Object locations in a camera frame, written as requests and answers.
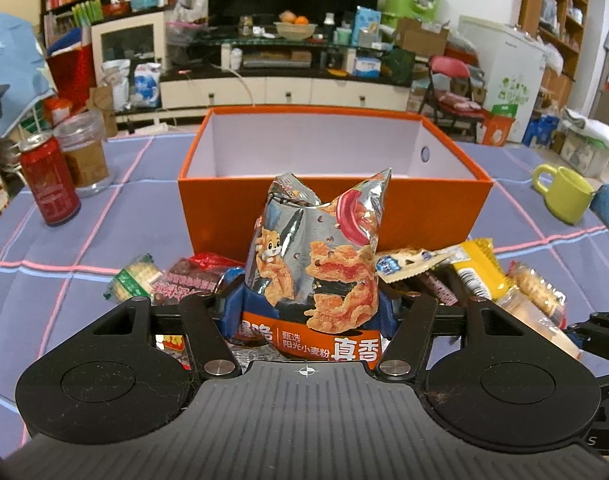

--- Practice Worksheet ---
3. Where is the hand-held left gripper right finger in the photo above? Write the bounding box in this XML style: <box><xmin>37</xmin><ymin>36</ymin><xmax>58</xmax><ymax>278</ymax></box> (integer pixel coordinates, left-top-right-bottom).
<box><xmin>375</xmin><ymin>287</ymin><xmax>530</xmax><ymax>382</ymax></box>

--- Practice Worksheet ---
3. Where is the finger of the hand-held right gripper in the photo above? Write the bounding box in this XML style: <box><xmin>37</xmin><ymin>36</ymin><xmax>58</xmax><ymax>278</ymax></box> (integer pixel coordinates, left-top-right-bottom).
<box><xmin>566</xmin><ymin>311</ymin><xmax>609</xmax><ymax>361</ymax></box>

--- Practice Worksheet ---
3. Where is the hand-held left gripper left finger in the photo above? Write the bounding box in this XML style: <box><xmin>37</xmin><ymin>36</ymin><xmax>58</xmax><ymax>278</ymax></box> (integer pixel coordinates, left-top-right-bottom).
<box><xmin>84</xmin><ymin>280</ymin><xmax>248</xmax><ymax>381</ymax></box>

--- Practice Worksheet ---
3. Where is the beige cookie packet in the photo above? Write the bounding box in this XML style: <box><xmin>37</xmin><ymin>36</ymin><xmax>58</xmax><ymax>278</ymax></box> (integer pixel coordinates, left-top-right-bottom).
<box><xmin>376</xmin><ymin>246</ymin><xmax>465</xmax><ymax>284</ymax></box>

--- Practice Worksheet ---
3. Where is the orange cardboard box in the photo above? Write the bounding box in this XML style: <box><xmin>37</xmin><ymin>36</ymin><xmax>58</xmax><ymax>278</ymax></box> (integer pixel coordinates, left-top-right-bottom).
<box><xmin>178</xmin><ymin>106</ymin><xmax>494</xmax><ymax>261</ymax></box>

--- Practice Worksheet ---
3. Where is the silver and orange snack bag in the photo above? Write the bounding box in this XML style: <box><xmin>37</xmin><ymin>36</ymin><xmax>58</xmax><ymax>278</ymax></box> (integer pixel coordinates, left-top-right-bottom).
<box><xmin>237</xmin><ymin>167</ymin><xmax>393</xmax><ymax>361</ymax></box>

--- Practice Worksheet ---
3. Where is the red snack packet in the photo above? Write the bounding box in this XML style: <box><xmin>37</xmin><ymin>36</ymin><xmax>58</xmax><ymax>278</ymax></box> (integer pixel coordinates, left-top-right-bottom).
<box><xmin>188</xmin><ymin>252</ymin><xmax>245</xmax><ymax>276</ymax></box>

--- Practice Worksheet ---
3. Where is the dark maroon snack packet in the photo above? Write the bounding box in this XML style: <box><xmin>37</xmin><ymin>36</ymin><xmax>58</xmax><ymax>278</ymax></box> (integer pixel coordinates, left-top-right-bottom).
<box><xmin>152</xmin><ymin>257</ymin><xmax>225</xmax><ymax>307</ymax></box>

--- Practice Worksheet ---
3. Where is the dark brown snack packet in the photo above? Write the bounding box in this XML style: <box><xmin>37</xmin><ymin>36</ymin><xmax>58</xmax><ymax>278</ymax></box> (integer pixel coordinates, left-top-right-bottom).
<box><xmin>413</xmin><ymin>267</ymin><xmax>466</xmax><ymax>307</ymax></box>

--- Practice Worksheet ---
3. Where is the clear round cracker packet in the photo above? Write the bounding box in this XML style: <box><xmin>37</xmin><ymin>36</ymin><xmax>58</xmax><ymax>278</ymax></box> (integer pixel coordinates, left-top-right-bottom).
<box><xmin>495</xmin><ymin>260</ymin><xmax>583</xmax><ymax>358</ymax></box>

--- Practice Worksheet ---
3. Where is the yellow snack packet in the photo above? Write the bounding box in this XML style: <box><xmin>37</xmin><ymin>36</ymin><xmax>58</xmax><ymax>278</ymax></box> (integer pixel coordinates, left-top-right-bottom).
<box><xmin>453</xmin><ymin>238</ymin><xmax>516</xmax><ymax>302</ymax></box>

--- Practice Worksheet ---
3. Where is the green cracker packet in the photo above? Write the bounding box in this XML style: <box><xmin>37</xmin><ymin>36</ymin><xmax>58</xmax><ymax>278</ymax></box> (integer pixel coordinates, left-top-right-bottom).
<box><xmin>103</xmin><ymin>253</ymin><xmax>164</xmax><ymax>302</ymax></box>

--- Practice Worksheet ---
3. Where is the green mug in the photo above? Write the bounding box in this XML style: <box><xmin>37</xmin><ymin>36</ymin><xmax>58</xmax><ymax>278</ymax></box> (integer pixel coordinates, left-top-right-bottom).
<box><xmin>532</xmin><ymin>164</ymin><xmax>596</xmax><ymax>225</ymax></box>

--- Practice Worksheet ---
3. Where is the purple plaid tablecloth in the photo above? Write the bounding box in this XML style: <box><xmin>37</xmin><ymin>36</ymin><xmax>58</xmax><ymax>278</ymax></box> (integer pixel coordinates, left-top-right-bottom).
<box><xmin>0</xmin><ymin>132</ymin><xmax>609</xmax><ymax>461</ymax></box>

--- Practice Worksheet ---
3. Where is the white cloth bundle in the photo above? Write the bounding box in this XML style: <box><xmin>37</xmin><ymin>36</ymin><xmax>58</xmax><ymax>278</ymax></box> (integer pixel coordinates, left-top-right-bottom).
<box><xmin>561</xmin><ymin>106</ymin><xmax>609</xmax><ymax>167</ymax></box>

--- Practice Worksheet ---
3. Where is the blue plastic stool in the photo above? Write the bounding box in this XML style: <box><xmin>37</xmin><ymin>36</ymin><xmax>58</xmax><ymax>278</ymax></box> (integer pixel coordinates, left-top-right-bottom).
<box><xmin>523</xmin><ymin>114</ymin><xmax>561</xmax><ymax>149</ymax></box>

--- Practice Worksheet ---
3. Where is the glass jar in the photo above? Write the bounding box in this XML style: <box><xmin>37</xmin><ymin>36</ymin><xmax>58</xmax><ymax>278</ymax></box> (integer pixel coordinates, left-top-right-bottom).
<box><xmin>53</xmin><ymin>111</ymin><xmax>110</xmax><ymax>196</ymax></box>

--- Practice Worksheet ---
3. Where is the orange plastic stool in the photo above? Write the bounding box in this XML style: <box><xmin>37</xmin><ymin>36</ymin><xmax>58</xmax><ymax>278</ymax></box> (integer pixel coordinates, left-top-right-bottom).
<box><xmin>481</xmin><ymin>114</ymin><xmax>516</xmax><ymax>147</ymax></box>

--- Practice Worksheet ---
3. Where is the red drink can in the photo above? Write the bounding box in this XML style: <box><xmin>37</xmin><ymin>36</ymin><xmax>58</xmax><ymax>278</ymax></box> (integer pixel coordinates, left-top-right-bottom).
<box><xmin>18</xmin><ymin>132</ymin><xmax>81</xmax><ymax>226</ymax></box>

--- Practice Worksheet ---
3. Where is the white television stand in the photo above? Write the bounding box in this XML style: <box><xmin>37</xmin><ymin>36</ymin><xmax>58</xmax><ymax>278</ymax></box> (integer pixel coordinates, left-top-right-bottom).
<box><xmin>159</xmin><ymin>76</ymin><xmax>415</xmax><ymax>111</ymax></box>

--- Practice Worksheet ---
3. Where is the brown paper bag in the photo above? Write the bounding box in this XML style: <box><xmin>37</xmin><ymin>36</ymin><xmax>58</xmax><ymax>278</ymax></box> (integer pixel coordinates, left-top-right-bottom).
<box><xmin>86</xmin><ymin>85</ymin><xmax>119</xmax><ymax>137</ymax></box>

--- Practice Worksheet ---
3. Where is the white and blue bag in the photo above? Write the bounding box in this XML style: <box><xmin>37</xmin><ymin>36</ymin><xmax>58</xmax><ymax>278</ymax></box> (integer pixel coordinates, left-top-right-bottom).
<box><xmin>133</xmin><ymin>61</ymin><xmax>164</xmax><ymax>109</ymax></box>

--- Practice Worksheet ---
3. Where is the red folding chair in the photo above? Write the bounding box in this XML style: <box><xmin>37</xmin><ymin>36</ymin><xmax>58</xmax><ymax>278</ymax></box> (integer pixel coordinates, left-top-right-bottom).
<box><xmin>419</xmin><ymin>55</ymin><xmax>490</xmax><ymax>142</ymax></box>

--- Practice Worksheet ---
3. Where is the brown cardboard box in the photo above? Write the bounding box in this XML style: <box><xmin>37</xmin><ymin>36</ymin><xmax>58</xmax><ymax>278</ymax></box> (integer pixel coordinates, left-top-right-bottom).
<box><xmin>393</xmin><ymin>16</ymin><xmax>451</xmax><ymax>59</ymax></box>

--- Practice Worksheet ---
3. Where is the white glass-door cabinet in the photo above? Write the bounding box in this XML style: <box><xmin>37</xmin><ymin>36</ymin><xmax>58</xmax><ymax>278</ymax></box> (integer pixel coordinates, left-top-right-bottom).
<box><xmin>90</xmin><ymin>10</ymin><xmax>168</xmax><ymax>111</ymax></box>

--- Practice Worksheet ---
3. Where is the fruit bowl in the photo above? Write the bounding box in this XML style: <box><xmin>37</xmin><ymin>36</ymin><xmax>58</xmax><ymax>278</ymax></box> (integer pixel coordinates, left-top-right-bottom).
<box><xmin>273</xmin><ymin>20</ymin><xmax>318</xmax><ymax>42</ymax></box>

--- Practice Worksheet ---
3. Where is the light blue carton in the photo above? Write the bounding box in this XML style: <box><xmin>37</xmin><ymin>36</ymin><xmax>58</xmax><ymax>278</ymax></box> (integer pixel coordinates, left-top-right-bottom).
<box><xmin>353</xmin><ymin>6</ymin><xmax>384</xmax><ymax>47</ymax></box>

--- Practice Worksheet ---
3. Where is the wooden bookshelf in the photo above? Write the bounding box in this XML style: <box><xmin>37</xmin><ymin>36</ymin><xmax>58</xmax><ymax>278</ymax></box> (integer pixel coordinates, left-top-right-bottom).
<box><xmin>517</xmin><ymin>0</ymin><xmax>591</xmax><ymax>96</ymax></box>

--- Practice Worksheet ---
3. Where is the blue shark plush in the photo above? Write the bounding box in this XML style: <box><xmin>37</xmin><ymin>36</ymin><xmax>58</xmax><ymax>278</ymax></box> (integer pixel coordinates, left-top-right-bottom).
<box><xmin>0</xmin><ymin>12</ymin><xmax>56</xmax><ymax>139</ymax></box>

